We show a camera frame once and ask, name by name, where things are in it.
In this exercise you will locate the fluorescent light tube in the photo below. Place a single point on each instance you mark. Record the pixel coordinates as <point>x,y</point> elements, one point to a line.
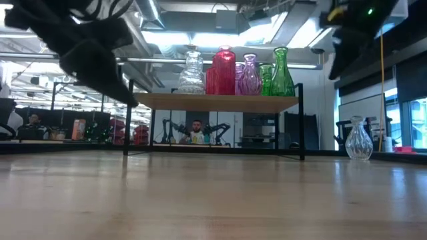
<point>303,66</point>

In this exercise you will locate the large pink ribbed glass vase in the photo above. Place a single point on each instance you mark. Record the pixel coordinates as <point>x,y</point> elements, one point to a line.
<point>238,83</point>

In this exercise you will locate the orange box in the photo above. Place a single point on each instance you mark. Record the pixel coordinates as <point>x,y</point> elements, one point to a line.
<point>78,130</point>

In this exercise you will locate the red stacked bins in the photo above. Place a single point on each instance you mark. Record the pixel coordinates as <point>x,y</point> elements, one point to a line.
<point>117,128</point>
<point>141,133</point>

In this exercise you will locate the wooden shelf black metal frame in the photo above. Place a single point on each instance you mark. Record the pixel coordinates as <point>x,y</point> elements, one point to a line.
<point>213,102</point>

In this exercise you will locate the tall green glass vase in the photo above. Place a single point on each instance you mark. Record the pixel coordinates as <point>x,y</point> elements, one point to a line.
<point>282,83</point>

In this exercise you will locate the light green glass vase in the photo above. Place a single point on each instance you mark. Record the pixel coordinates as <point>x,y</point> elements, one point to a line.
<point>266,83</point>

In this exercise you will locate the black background robot arm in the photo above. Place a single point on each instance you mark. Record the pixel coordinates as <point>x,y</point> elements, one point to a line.
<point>166,128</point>
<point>220,128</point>

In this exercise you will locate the black workbench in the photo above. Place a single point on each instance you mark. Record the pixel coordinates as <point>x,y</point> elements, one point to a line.
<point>60,120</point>

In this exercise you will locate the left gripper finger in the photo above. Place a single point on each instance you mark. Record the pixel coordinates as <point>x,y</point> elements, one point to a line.
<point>93,66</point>

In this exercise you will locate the black ceiling camera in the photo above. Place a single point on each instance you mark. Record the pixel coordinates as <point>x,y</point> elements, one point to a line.
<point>317,51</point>

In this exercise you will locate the black storage rack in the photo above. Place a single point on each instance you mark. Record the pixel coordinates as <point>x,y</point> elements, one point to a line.
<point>258,133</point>

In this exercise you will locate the black equipment stand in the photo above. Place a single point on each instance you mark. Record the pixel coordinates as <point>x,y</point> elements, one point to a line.
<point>340,133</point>

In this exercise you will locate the black table edge rail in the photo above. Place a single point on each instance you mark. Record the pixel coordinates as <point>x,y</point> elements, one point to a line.
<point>200,149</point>

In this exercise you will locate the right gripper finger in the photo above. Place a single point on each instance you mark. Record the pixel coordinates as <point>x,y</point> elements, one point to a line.
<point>347,46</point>

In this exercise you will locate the grey ceiling box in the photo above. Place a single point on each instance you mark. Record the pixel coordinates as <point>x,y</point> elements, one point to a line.
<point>227,20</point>

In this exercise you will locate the person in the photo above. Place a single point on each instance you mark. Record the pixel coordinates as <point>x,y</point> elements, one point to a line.
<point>197,135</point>
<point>33,121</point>

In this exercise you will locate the clear textured glass vase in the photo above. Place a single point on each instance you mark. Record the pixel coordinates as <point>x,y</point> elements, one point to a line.
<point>191,80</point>

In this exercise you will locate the red plastic bin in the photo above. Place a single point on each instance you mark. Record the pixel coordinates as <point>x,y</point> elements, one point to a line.
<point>405,149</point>

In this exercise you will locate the small clear fluted glass vase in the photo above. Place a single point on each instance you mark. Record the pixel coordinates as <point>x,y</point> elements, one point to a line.
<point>358,143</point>

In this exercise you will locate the red glass vase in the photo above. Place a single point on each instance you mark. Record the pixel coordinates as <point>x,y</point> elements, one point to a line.
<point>224,76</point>
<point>209,83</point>

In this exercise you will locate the white paper roll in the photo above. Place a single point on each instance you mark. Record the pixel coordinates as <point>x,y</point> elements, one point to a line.
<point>388,145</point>

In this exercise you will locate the black panel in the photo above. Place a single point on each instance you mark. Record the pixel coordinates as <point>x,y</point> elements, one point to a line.
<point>312,131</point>

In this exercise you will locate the grey ceiling pipe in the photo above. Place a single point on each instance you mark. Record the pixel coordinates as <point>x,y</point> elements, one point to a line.
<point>150,60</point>

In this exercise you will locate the small pink fluted glass vase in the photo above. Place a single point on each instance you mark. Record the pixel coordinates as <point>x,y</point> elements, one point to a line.
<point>250,80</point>

